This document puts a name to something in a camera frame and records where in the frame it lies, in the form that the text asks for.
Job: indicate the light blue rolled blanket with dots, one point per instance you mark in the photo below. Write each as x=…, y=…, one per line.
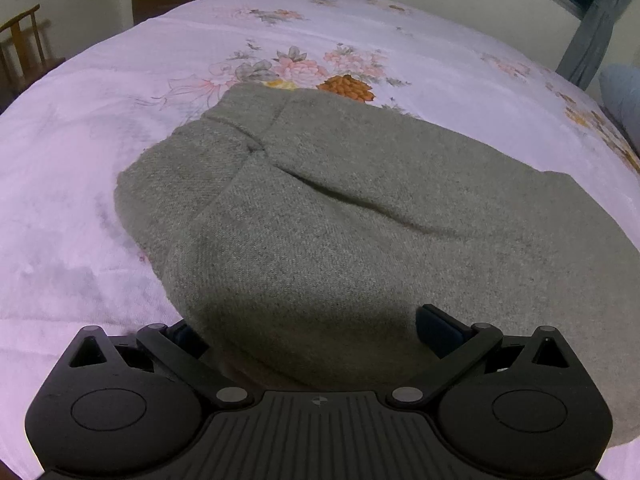
x=622, y=95

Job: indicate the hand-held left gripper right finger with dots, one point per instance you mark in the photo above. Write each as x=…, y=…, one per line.
x=436, y=329

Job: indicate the grey curtain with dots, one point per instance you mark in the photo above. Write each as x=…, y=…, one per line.
x=592, y=35

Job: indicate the floral pink bed sheet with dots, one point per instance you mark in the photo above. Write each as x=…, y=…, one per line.
x=90, y=125

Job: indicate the wooden chair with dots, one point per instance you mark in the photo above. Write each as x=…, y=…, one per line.
x=26, y=45

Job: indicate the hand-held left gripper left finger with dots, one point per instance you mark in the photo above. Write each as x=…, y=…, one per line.
x=186, y=336

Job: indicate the grey pants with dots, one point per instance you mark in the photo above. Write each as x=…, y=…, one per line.
x=360, y=240

